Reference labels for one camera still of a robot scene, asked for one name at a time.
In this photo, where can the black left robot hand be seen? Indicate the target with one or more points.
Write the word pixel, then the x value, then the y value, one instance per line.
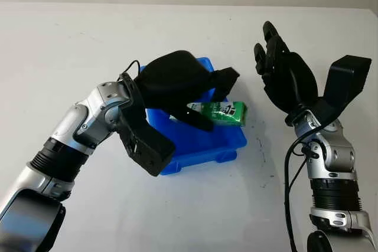
pixel 174 81

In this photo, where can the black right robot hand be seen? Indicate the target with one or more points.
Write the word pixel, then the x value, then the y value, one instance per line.
pixel 292 81

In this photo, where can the green toothpaste box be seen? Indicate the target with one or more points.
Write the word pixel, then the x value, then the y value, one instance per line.
pixel 227 111

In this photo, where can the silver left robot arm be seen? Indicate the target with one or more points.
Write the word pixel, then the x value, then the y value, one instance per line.
pixel 71 125

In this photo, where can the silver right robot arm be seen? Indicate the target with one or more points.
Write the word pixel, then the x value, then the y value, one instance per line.
pixel 330 145

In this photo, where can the blue plastic tray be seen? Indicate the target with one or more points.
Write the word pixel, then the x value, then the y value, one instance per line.
pixel 212 142

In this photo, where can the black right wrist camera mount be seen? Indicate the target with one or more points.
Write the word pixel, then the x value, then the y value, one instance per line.
pixel 348 81

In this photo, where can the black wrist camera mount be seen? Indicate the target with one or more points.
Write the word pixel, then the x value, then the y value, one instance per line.
pixel 348 81
pixel 147 145

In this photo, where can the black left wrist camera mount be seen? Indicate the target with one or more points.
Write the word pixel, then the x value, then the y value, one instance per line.
pixel 147 145

